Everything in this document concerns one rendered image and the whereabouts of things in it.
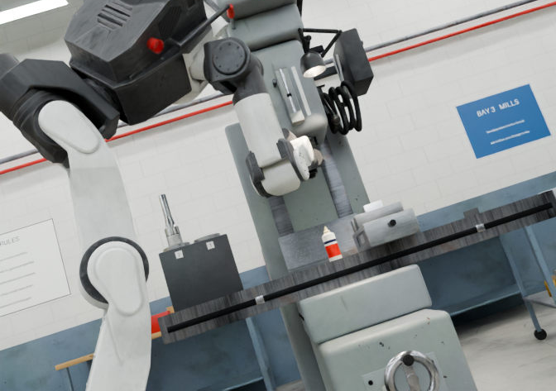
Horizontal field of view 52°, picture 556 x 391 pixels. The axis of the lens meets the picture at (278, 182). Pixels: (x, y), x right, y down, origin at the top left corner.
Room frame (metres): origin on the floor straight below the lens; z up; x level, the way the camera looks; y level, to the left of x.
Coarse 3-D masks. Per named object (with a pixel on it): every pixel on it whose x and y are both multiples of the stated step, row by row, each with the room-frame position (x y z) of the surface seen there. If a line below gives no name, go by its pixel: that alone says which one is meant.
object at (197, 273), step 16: (208, 240) 1.75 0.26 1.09; (224, 240) 1.76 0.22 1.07; (160, 256) 1.72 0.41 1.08; (176, 256) 1.73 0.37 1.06; (192, 256) 1.74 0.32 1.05; (208, 256) 1.75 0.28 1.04; (224, 256) 1.76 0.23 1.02; (176, 272) 1.73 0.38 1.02; (192, 272) 1.74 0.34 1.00; (208, 272) 1.75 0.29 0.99; (224, 272) 1.76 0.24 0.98; (176, 288) 1.72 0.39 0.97; (192, 288) 1.73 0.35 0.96; (208, 288) 1.74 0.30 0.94; (224, 288) 1.75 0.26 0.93; (240, 288) 1.76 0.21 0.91; (176, 304) 1.72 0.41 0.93; (192, 304) 1.73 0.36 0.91
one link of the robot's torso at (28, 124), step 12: (48, 96) 1.17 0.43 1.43; (60, 96) 1.19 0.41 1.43; (36, 108) 1.15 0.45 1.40; (24, 120) 1.16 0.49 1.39; (36, 120) 1.15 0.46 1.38; (24, 132) 1.18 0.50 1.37; (36, 132) 1.15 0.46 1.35; (36, 144) 1.19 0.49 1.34; (48, 144) 1.16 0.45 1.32; (48, 156) 1.21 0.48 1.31; (60, 156) 1.20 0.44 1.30
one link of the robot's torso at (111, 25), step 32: (96, 0) 1.18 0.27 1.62; (128, 0) 1.17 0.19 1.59; (160, 0) 1.15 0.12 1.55; (192, 0) 1.21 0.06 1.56; (96, 32) 1.16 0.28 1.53; (128, 32) 1.14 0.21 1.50; (160, 32) 1.18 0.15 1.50; (192, 32) 1.22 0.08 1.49; (96, 64) 1.17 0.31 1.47; (128, 64) 1.16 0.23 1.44; (160, 64) 1.21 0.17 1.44; (192, 64) 1.28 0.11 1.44; (128, 96) 1.22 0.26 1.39; (160, 96) 1.28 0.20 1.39; (192, 96) 1.36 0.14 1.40
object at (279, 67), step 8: (272, 64) 1.67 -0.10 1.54; (280, 64) 1.68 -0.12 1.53; (280, 72) 1.68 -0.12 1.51; (280, 80) 1.68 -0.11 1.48; (288, 80) 1.68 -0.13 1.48; (280, 88) 1.68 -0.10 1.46; (288, 88) 1.68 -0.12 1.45; (288, 96) 1.68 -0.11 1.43; (288, 104) 1.68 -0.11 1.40; (296, 104) 1.68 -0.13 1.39; (288, 112) 1.68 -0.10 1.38; (296, 112) 1.68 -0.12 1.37; (296, 120) 1.67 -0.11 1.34
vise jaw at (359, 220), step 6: (390, 204) 1.73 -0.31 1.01; (396, 204) 1.73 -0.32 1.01; (372, 210) 1.73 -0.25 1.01; (378, 210) 1.73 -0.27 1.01; (384, 210) 1.73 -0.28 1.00; (390, 210) 1.73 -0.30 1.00; (396, 210) 1.73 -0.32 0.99; (402, 210) 1.73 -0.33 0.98; (360, 216) 1.73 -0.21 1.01; (366, 216) 1.73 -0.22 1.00; (372, 216) 1.73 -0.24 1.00; (378, 216) 1.73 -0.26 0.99; (384, 216) 1.73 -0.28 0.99; (354, 222) 1.78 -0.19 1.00; (360, 222) 1.73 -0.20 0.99; (366, 222) 1.73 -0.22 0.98
